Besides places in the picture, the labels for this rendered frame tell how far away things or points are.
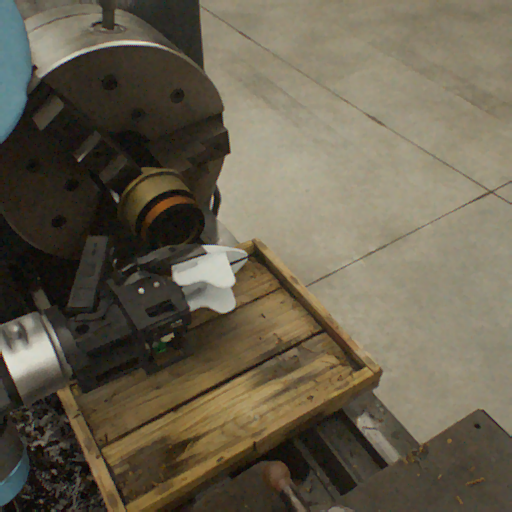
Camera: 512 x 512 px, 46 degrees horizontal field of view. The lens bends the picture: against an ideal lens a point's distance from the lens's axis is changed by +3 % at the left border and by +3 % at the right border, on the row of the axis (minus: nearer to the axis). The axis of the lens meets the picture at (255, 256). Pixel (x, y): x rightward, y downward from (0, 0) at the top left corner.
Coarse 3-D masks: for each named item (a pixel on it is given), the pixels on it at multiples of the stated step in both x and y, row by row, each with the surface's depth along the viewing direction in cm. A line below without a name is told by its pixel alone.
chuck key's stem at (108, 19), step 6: (102, 0) 68; (108, 0) 68; (114, 0) 68; (102, 6) 69; (108, 6) 68; (114, 6) 69; (102, 12) 69; (108, 12) 69; (114, 12) 70; (102, 18) 70; (108, 18) 70; (114, 18) 70; (108, 24) 70; (114, 24) 71; (108, 30) 70; (114, 30) 71
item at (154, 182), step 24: (144, 168) 72; (168, 168) 71; (144, 192) 68; (168, 192) 68; (120, 216) 71; (144, 216) 68; (168, 216) 67; (192, 216) 70; (144, 240) 69; (168, 240) 72; (192, 240) 72
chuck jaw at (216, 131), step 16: (192, 128) 79; (208, 128) 79; (224, 128) 79; (144, 144) 78; (160, 144) 77; (176, 144) 77; (192, 144) 77; (208, 144) 78; (224, 144) 80; (160, 160) 75; (176, 160) 75; (192, 160) 76; (208, 160) 80; (192, 176) 75
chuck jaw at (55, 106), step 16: (32, 80) 67; (32, 96) 67; (48, 96) 67; (32, 112) 67; (48, 112) 66; (64, 112) 65; (80, 112) 69; (48, 128) 65; (64, 128) 67; (80, 128) 67; (96, 128) 69; (64, 144) 67; (80, 144) 68; (96, 144) 67; (112, 144) 69; (80, 160) 67; (96, 160) 68; (112, 160) 69; (128, 160) 69; (112, 176) 68; (128, 176) 69
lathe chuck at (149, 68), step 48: (48, 48) 68; (96, 48) 67; (144, 48) 70; (96, 96) 70; (144, 96) 74; (192, 96) 77; (0, 144) 68; (48, 144) 71; (0, 192) 71; (48, 192) 74; (96, 192) 78; (192, 192) 87; (48, 240) 79
